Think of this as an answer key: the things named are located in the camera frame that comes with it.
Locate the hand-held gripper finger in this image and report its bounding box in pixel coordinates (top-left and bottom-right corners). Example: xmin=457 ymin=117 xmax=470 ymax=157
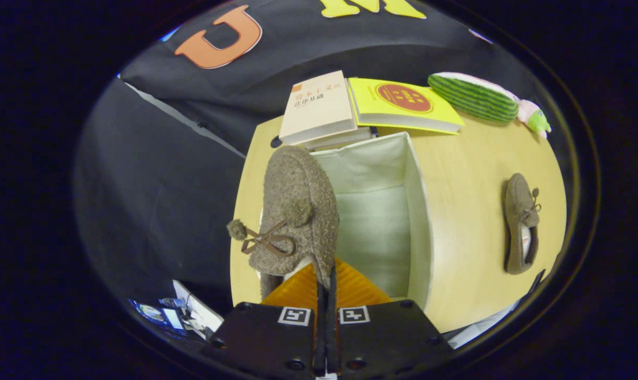
xmin=327 ymin=259 xmax=454 ymax=378
xmin=200 ymin=262 xmax=328 ymax=378

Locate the white fabric storage box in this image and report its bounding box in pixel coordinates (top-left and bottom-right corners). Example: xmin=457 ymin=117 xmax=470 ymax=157
xmin=258 ymin=132 xmax=435 ymax=313

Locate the brown fuzzy shoe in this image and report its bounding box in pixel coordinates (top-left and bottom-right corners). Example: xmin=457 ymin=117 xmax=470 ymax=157
xmin=503 ymin=173 xmax=541 ymax=275
xmin=227 ymin=145 xmax=340 ymax=299

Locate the white sheet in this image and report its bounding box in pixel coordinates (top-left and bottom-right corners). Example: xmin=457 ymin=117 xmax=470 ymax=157
xmin=173 ymin=280 xmax=224 ymax=333

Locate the white paper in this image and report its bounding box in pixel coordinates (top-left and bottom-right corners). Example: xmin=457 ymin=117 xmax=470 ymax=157
xmin=448 ymin=302 xmax=523 ymax=349

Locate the blue printed packet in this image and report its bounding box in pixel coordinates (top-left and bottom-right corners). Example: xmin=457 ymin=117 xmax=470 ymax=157
xmin=132 ymin=298 xmax=187 ymax=330

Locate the cream book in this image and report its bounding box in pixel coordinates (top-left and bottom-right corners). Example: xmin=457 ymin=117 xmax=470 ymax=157
xmin=279 ymin=70 xmax=358 ymax=146

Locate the yellow book with red circle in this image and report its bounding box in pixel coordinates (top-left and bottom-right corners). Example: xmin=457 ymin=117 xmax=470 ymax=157
xmin=348 ymin=78 xmax=465 ymax=135

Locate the watermelon slice plush toy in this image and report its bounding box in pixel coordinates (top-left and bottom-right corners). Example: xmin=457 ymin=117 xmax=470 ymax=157
xmin=428 ymin=72 xmax=520 ymax=124

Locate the pink and green plush toy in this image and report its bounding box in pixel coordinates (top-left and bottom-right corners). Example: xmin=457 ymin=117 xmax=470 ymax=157
xmin=517 ymin=99 xmax=552 ymax=139

